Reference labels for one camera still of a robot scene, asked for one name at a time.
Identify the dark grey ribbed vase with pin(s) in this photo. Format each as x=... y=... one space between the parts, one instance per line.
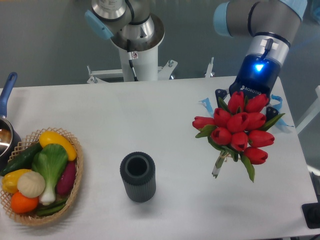
x=138 y=173

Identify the green pea pods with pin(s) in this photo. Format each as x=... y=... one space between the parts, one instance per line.
x=51 y=209

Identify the green bok choy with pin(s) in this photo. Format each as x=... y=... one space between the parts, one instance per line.
x=50 y=163

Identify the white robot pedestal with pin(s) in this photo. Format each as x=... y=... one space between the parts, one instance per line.
x=135 y=66

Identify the black device at edge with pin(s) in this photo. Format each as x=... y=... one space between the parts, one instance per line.
x=311 y=212

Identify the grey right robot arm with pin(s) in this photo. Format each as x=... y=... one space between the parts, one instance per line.
x=273 y=25

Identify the white frame at right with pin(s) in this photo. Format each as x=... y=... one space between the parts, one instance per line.
x=310 y=113

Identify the green cucumber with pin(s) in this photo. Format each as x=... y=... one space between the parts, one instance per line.
x=23 y=160

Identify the blue handled saucepan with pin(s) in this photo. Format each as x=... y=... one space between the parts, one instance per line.
x=9 y=138

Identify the red tulip bouquet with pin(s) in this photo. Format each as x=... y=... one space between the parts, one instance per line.
x=238 y=129

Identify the yellow bell pepper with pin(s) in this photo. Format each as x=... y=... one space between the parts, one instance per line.
x=10 y=180

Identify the purple sweet potato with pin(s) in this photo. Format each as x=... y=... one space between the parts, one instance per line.
x=67 y=179

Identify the orange fruit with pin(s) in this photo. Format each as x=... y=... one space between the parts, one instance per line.
x=21 y=204

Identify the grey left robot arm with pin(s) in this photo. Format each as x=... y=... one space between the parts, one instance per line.
x=137 y=33

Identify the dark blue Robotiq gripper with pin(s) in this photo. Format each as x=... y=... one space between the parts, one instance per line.
x=256 y=76

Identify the woven wicker basket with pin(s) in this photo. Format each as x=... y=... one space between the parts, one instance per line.
x=30 y=218

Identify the white garlic bulb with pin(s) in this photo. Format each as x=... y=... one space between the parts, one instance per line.
x=31 y=184

